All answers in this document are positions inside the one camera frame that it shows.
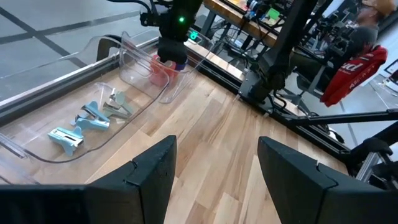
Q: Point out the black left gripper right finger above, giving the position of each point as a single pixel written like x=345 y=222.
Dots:
x=311 y=199

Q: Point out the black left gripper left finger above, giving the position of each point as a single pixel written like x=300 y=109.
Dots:
x=124 y=199

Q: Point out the blue tape roll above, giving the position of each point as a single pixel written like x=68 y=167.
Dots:
x=181 y=66

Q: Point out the red tape roll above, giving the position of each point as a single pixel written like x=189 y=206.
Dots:
x=160 y=74

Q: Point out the grey green staple remover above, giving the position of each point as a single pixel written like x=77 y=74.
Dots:
x=119 y=101

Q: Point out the light blue staple remover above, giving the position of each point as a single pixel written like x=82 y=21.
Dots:
x=66 y=140
x=93 y=119

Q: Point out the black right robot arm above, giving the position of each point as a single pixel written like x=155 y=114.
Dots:
x=280 y=56

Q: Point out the clear plastic bin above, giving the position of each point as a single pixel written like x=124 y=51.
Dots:
x=37 y=124
x=140 y=71

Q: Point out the wooden workbench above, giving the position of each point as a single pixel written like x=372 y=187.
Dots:
x=245 y=25

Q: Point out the person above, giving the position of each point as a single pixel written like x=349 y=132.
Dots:
x=351 y=74

